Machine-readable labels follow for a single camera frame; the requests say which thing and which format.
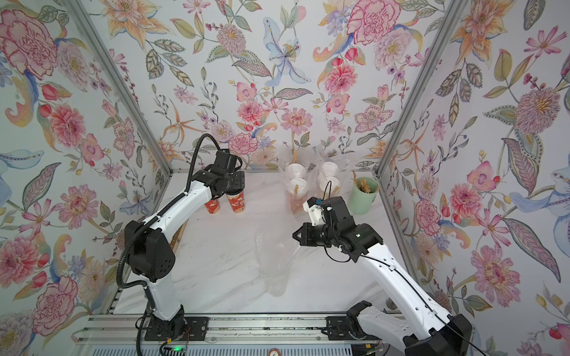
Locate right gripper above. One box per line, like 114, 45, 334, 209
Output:
294, 224, 342, 248

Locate black lid red cup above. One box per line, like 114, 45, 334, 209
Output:
226, 190, 246, 214
205, 200, 221, 214

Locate white lid red back cup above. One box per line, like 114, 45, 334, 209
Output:
286, 178, 309, 214

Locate white lid red cup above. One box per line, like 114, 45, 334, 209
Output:
286, 178, 309, 214
285, 163, 307, 179

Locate white lid beige cup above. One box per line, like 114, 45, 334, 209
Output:
317, 176, 341, 200

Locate clear plastic carrier bag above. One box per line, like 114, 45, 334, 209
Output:
315, 150, 356, 200

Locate white lid floral cup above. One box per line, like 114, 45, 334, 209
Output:
319, 161, 339, 177

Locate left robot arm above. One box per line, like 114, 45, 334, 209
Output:
116, 149, 245, 337

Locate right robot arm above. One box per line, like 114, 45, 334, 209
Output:
292, 197, 473, 355

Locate green cup holder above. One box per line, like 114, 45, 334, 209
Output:
347, 177, 379, 215

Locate wooden stir sticks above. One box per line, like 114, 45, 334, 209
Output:
353, 171, 378, 194

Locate wooden chessboard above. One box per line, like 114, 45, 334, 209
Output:
170, 221, 188, 254

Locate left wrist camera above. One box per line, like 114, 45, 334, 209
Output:
214, 149, 238, 173

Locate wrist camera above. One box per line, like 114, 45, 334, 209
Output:
303, 197, 355, 227
214, 149, 238, 173

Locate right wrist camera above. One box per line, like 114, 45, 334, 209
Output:
303, 197, 355, 227

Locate black corrugated cable conduit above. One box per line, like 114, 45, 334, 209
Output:
115, 133, 224, 356

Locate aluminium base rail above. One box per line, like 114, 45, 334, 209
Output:
71, 307, 419, 344

